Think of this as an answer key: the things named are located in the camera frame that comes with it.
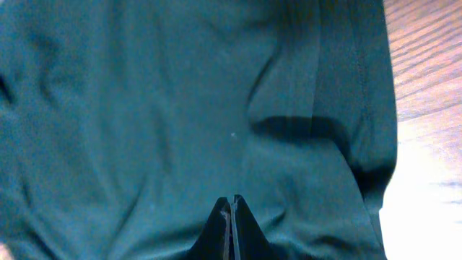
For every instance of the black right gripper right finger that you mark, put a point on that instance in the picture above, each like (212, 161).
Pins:
(249, 242)

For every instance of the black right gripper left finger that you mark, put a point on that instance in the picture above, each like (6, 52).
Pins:
(214, 240)

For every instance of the black t-shirt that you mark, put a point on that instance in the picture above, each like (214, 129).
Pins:
(124, 121)

